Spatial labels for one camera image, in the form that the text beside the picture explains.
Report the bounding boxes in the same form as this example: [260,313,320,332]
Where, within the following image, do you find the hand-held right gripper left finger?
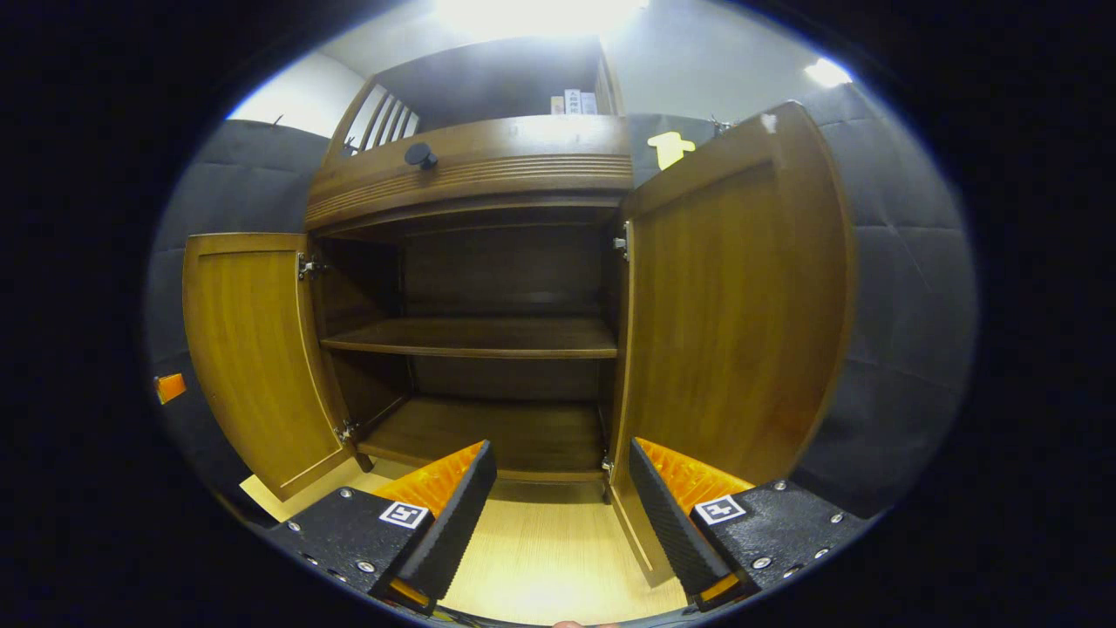
[266,440,498,616]

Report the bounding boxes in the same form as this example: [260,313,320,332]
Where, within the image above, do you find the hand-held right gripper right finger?
[628,438,873,611]

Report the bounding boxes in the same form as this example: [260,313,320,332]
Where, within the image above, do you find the wooden cabinet door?
[181,231,367,502]
[608,100,858,587]

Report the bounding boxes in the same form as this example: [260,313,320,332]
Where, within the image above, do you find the wooden inner shelf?
[320,317,620,360]

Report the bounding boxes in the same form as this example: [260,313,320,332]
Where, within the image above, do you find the black backdrop cloth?
[144,83,979,524]

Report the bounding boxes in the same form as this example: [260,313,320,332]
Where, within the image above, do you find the wooden drawer front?
[303,115,633,232]

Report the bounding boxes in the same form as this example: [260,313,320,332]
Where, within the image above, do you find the small ceiling light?
[802,58,854,88]

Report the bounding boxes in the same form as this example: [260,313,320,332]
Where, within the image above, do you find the large ceiling light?
[432,0,650,36]

